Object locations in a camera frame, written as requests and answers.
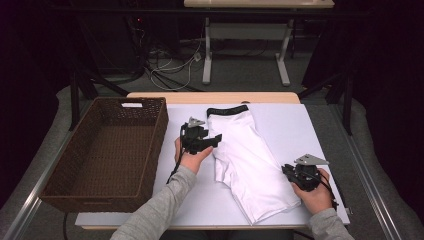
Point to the white shorts with black waistband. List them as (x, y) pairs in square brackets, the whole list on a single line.
[(250, 160)]

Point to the light wooden table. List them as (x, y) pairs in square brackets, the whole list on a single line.
[(216, 97)]

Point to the white board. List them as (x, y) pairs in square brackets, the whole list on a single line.
[(290, 130)]

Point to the dark computer tower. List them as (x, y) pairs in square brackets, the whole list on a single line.
[(110, 43)]

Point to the brown woven basket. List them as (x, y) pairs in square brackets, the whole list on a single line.
[(106, 156)]

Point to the person's right hand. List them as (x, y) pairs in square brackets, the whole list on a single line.
[(316, 200)]

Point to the black metal stand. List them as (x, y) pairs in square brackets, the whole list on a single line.
[(74, 100), (348, 106)]

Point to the white desk with metal legs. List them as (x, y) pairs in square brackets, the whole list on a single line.
[(253, 3)]

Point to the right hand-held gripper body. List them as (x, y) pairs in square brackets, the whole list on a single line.
[(310, 160)]

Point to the person's left hand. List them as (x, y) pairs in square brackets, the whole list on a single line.
[(191, 161)]

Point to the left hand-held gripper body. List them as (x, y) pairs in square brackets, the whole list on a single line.
[(193, 140)]

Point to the aluminium rail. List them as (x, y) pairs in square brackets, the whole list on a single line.
[(370, 180), (30, 203)]

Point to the black horizontal bar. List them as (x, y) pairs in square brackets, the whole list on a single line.
[(166, 11)]

